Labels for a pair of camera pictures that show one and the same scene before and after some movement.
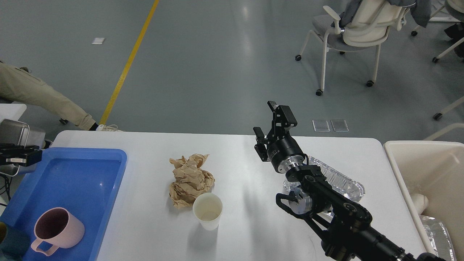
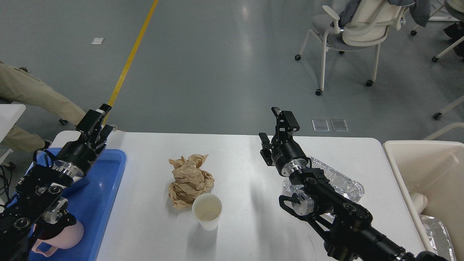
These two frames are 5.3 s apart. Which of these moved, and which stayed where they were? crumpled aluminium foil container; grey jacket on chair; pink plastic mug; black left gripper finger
Moved: black left gripper finger
Stayed: grey jacket on chair; pink plastic mug; crumpled aluminium foil container
